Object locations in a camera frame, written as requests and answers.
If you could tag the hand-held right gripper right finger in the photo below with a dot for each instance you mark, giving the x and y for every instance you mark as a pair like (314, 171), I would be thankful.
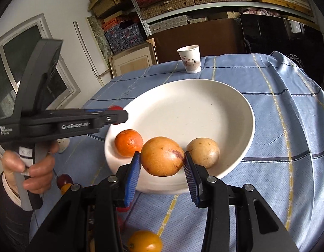
(190, 178)

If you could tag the person's left forearm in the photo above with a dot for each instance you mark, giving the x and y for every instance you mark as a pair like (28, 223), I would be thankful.
(9, 215)

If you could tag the small orange kumquat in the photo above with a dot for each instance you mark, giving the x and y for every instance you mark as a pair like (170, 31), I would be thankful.
(65, 189)

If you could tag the white round plate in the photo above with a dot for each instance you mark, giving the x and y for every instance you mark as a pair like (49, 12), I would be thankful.
(188, 115)

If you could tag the dark red plum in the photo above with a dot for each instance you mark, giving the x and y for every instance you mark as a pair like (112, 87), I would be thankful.
(63, 179)

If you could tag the yellow passion fruit purple blotch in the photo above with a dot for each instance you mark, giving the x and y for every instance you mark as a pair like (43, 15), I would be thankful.
(159, 157)

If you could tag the metal shelf rack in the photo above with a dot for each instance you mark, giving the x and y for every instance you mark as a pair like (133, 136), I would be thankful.
(141, 18)

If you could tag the stack of blue patterned boxes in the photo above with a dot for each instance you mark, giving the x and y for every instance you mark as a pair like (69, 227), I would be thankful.
(122, 35)

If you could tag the white moulding strip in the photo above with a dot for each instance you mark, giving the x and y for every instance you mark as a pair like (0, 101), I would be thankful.
(86, 55)

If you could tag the black chair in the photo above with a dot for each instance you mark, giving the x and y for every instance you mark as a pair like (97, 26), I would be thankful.
(279, 42)

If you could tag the brown wooden board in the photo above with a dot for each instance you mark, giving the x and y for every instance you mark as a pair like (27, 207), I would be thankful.
(198, 36)

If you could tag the light blue checked tablecloth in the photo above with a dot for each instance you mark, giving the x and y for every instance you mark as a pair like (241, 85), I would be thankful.
(269, 136)

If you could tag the small white object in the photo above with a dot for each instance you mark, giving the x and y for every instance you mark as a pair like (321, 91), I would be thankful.
(64, 145)

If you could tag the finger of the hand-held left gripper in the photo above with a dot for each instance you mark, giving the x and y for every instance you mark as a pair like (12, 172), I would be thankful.
(114, 117)
(95, 110)

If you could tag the white paper cup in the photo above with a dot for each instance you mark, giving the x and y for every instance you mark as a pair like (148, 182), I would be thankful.
(189, 60)

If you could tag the white framed window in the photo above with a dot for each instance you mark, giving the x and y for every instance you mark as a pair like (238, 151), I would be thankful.
(9, 65)

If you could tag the person's left hand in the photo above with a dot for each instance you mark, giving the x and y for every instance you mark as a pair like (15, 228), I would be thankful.
(40, 174)

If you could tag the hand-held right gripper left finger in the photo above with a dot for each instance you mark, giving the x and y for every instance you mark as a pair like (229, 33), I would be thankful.
(133, 178)

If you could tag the orange tangerine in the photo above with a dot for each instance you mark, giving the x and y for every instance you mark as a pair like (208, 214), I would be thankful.
(127, 143)

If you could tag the mottled stone slab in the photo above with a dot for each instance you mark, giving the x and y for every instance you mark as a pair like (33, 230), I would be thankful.
(99, 36)

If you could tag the yellow orange citrus fruit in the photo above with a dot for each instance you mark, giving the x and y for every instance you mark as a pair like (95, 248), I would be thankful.
(146, 242)

